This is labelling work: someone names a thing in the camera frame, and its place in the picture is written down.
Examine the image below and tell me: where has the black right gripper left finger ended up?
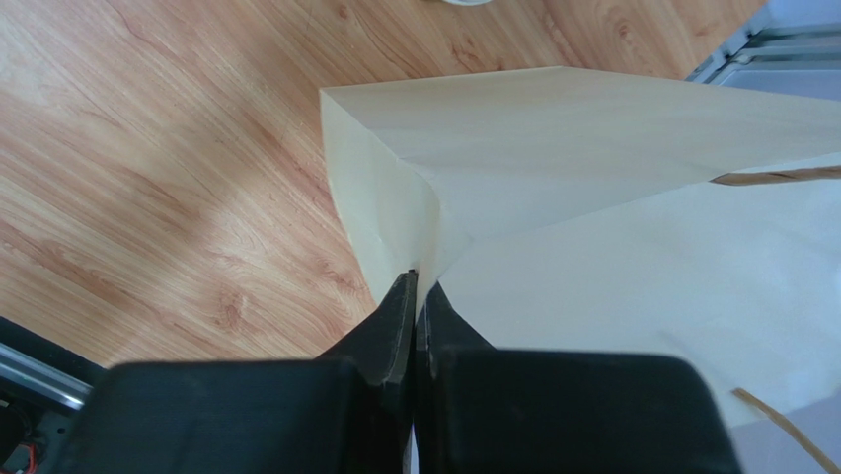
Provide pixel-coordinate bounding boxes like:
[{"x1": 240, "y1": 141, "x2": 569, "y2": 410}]
[{"x1": 55, "y1": 272, "x2": 418, "y2": 473}]

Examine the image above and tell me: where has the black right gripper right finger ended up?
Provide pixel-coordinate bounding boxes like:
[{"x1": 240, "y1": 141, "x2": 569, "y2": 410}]
[{"x1": 415, "y1": 285, "x2": 741, "y2": 473}]

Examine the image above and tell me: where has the brown paper bag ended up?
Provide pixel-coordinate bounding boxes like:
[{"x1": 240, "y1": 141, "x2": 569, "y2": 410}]
[{"x1": 320, "y1": 65, "x2": 841, "y2": 474}]

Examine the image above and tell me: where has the stack of paper cups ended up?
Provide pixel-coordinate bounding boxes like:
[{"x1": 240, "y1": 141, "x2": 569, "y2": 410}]
[{"x1": 441, "y1": 0, "x2": 493, "y2": 7}]

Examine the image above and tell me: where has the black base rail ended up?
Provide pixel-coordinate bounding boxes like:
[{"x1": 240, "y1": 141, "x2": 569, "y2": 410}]
[{"x1": 1, "y1": 318, "x2": 105, "y2": 473}]

